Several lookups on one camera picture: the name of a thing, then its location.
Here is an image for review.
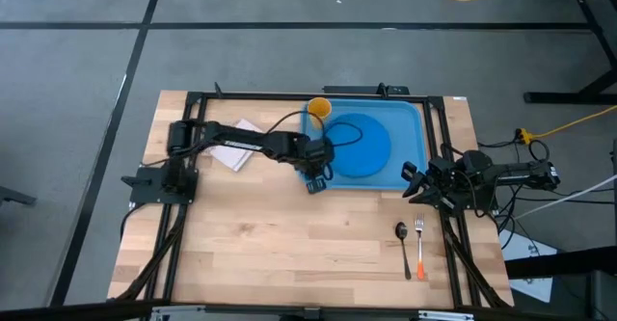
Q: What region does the black metal stand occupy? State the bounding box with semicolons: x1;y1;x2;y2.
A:
484;0;617;105

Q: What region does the yellow plastic cup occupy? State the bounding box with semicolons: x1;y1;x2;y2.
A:
307;96;333;129

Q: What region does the white paper sheet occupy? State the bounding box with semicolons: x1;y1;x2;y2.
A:
209;118;264;173

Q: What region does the black bottom beam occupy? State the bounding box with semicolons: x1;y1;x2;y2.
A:
0;299;617;321

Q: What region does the metal fork orange handle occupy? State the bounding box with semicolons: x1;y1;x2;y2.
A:
414;213;426;281

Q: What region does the black aluminium table frame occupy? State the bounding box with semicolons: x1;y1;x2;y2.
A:
115;82;515;312

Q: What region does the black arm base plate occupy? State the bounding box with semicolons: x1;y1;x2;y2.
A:
120;165;200;204

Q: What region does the light blue rectangular tray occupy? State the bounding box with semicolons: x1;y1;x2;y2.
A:
298;97;429;191

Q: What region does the black cable bundle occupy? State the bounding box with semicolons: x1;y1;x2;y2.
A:
476;137;551;251

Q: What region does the dark metal spoon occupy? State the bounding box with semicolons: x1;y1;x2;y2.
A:
394;221;414;281

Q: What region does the grey furniture foot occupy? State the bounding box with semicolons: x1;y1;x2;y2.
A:
0;185;38;207

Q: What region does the white cable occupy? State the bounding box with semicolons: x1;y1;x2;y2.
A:
513;174;617;221

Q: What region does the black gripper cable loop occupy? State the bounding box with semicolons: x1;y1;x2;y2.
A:
265;110;364;148

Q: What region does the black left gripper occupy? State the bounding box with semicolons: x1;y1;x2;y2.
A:
296;140;336;196

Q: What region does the round blue plate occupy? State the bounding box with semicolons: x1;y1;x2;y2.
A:
326;113;392;179

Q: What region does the white sheet on floor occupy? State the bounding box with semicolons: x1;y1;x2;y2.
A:
498;228;558;304

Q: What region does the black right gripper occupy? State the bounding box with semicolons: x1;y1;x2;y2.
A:
402;156;459;209

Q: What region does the black crossbar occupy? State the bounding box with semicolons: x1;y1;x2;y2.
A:
503;246;617;280

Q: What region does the yellow extension cable with plug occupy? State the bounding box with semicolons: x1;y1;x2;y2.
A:
518;104;617;145

